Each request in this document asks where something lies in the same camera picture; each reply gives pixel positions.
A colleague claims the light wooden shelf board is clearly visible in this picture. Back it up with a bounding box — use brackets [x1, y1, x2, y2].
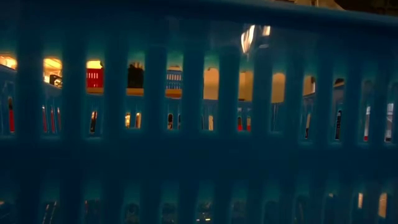
[86, 86, 183, 99]

